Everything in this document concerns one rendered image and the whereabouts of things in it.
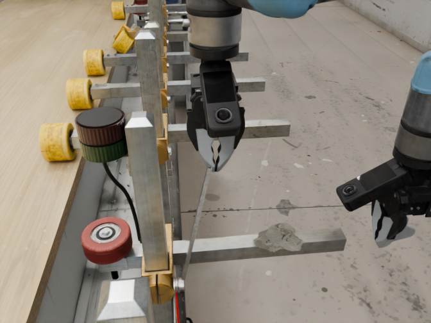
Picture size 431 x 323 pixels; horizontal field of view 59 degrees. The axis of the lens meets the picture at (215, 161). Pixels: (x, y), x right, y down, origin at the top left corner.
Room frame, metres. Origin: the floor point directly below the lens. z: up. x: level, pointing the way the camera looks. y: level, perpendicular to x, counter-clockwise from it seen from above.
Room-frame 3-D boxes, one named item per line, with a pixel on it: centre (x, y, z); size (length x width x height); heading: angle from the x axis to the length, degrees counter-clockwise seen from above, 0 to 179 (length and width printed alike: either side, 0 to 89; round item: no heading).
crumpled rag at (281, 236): (0.49, -0.11, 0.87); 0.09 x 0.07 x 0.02; 96
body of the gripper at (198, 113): (0.55, 0.00, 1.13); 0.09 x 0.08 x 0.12; 5
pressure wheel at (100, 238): (0.46, 0.18, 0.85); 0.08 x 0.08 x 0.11
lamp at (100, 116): (0.42, 0.14, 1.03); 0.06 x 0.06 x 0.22; 6
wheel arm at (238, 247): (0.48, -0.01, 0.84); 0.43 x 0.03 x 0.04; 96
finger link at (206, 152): (0.55, 0.02, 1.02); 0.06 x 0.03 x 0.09; 5
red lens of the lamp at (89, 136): (0.42, 0.14, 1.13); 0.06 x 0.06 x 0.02
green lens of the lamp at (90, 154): (0.42, 0.14, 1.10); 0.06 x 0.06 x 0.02
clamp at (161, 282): (0.45, 0.10, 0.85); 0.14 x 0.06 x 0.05; 6
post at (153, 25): (0.92, 0.15, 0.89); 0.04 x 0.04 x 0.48; 6
